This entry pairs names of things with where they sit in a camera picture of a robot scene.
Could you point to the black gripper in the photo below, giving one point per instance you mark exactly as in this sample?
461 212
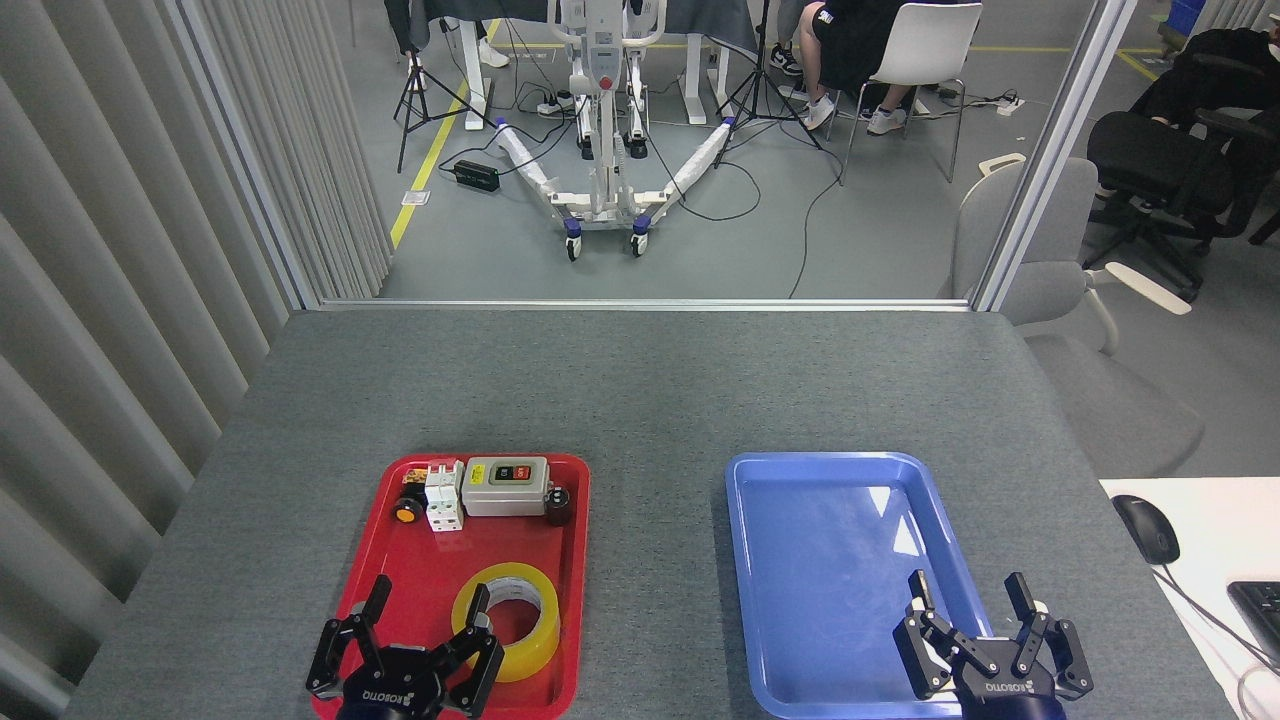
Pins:
1005 695
395 690

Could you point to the yellow tape roll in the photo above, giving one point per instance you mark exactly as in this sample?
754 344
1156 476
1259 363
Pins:
540 640

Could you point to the red plastic tray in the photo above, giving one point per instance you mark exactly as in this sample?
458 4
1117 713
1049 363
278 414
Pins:
420 570

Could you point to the yellow push button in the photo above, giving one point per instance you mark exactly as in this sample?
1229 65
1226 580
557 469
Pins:
406 512

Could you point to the white circuit breaker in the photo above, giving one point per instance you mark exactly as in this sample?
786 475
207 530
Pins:
443 500

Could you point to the blue plastic tray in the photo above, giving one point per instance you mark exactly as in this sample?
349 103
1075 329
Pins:
820 600

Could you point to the black computer mouse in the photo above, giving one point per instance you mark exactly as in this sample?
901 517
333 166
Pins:
1147 530

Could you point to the black round push button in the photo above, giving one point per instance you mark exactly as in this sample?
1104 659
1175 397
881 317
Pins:
558 505

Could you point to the black keyboard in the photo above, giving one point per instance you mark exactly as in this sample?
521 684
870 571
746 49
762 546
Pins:
1262 615

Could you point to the grey office chair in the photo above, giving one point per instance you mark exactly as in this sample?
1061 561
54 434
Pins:
1060 290

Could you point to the white floor label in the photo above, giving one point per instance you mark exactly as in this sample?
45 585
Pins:
416 198

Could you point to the black power adapter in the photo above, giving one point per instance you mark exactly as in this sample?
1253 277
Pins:
476 176

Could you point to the black office chair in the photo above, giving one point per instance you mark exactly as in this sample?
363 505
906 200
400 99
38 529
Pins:
1150 165

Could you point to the white stand on wheels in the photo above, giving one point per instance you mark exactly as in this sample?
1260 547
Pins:
605 190

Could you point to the white power strip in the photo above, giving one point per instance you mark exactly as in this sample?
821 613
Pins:
555 105
1010 104

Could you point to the black tripod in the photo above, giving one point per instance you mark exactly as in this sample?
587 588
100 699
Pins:
760 95
412 95

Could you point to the white plastic chair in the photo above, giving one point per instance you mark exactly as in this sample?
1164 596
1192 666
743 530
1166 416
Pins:
930 45

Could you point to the person on black chair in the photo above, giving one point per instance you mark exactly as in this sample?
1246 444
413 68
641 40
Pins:
1220 70

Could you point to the person on white chair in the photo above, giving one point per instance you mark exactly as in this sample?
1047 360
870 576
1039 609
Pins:
850 40

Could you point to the blue bin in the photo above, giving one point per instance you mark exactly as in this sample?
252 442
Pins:
1187 15

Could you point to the grey switch box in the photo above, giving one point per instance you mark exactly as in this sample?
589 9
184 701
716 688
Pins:
505 495

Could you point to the silver frame rail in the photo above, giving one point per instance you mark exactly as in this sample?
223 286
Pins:
650 303

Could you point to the silver post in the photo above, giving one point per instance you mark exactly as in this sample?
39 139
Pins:
250 170
1060 150

